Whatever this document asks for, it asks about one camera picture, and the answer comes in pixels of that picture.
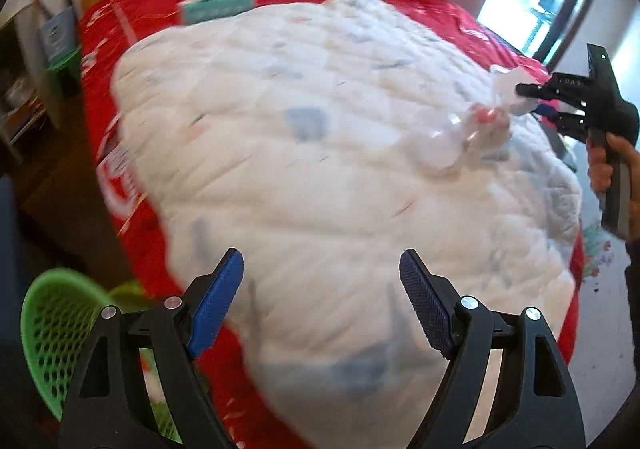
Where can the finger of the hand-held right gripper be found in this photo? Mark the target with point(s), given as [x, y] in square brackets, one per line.
[555, 86]
[570, 125]

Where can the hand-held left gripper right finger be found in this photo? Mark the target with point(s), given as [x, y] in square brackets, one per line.
[427, 309]

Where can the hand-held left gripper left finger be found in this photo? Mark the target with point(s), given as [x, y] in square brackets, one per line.
[215, 304]

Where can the clear plastic bag red contents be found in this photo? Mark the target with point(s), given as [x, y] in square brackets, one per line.
[505, 94]

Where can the green plastic basket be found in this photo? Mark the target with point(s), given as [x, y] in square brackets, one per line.
[55, 329]

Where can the person's right hand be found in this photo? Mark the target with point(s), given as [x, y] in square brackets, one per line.
[600, 169]

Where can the yellow-green basket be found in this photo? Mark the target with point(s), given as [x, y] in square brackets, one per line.
[132, 291]

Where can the white quilted mat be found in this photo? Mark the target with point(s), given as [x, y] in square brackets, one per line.
[300, 154]

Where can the blue chair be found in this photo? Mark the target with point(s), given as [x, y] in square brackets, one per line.
[10, 229]

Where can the green plastic stool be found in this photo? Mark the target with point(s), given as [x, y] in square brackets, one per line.
[62, 69]

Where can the teal dotted tissue pack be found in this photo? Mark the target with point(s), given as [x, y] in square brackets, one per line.
[217, 11]

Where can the grey desk with shelves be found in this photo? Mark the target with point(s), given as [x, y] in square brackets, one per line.
[20, 79]

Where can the blue paper bag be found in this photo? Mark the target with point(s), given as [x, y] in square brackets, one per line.
[56, 36]

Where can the red stick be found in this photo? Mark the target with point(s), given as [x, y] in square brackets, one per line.
[39, 1]

